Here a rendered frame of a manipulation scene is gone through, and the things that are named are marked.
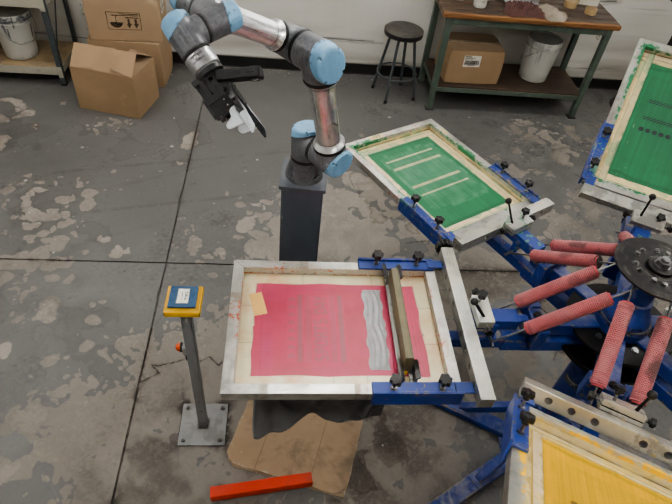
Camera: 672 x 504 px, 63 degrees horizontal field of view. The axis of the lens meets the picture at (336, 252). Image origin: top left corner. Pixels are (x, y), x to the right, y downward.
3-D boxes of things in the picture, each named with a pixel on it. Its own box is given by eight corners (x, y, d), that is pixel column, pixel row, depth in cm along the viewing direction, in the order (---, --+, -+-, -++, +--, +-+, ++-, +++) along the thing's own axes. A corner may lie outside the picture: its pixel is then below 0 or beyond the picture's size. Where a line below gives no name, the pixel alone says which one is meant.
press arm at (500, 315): (470, 329, 200) (474, 321, 196) (466, 316, 204) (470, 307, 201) (516, 330, 202) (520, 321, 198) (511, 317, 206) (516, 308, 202)
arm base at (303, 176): (287, 161, 227) (288, 141, 220) (324, 165, 227) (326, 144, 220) (283, 184, 216) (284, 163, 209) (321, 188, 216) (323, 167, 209)
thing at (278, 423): (257, 441, 211) (256, 381, 181) (257, 432, 214) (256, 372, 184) (375, 440, 216) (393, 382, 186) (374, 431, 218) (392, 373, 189)
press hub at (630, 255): (501, 484, 262) (636, 303, 167) (482, 410, 289) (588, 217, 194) (579, 483, 266) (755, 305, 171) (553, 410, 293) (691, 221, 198)
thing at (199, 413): (177, 446, 261) (146, 321, 193) (183, 404, 276) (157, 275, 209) (224, 445, 263) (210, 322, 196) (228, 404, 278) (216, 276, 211)
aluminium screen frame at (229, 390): (220, 399, 175) (219, 393, 173) (234, 266, 216) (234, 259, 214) (461, 400, 183) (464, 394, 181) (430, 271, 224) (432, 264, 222)
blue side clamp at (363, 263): (357, 278, 219) (359, 266, 215) (356, 269, 223) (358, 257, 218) (430, 280, 223) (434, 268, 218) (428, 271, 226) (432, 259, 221)
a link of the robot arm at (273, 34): (299, 21, 180) (173, -31, 141) (321, 34, 175) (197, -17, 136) (285, 55, 185) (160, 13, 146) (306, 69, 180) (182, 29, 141)
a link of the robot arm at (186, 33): (189, 0, 132) (158, 14, 129) (216, 39, 133) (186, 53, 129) (185, 19, 139) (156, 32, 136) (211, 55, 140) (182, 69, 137)
